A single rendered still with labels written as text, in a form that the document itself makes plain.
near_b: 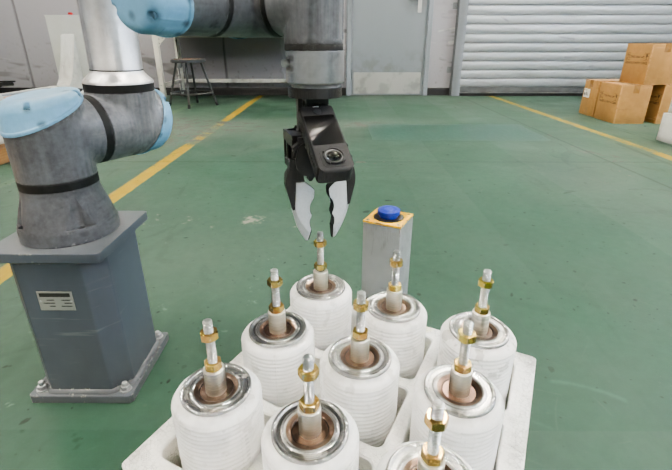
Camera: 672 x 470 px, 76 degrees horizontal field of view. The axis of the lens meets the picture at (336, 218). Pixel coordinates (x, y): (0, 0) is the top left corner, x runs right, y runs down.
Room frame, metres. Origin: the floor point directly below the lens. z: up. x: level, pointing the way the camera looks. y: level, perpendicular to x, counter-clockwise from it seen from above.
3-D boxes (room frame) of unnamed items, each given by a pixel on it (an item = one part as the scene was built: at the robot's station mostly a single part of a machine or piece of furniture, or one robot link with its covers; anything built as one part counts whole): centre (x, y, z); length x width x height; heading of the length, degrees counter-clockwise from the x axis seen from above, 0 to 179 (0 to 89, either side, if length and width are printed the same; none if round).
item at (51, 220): (0.68, 0.46, 0.35); 0.15 x 0.15 x 0.10
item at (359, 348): (0.41, -0.03, 0.26); 0.02 x 0.02 x 0.03
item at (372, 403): (0.41, -0.03, 0.16); 0.10 x 0.10 x 0.18
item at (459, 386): (0.36, -0.13, 0.26); 0.02 x 0.02 x 0.03
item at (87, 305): (0.68, 0.46, 0.15); 0.19 x 0.19 x 0.30; 0
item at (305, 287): (0.57, 0.02, 0.25); 0.08 x 0.08 x 0.01
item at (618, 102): (3.62, -2.35, 0.15); 0.30 x 0.24 x 0.30; 179
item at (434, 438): (0.26, -0.08, 0.30); 0.01 x 0.01 x 0.08
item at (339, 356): (0.41, -0.03, 0.25); 0.08 x 0.08 x 0.01
